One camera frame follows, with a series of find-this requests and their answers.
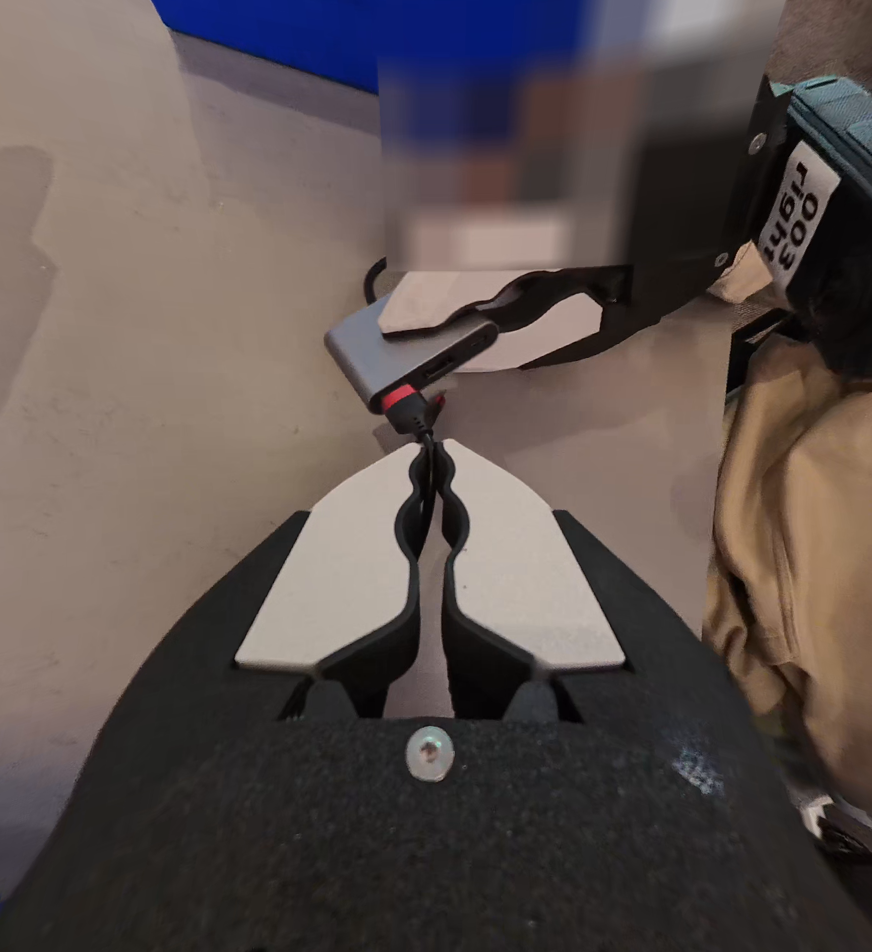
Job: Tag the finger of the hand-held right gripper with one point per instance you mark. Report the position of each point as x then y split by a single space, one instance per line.
540 335
428 305

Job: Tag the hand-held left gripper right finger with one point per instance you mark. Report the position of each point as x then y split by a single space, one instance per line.
533 580

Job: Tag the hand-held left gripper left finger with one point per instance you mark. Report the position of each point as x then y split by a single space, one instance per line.
332 580

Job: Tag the grey usb hub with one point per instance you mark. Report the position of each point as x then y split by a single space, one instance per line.
361 349

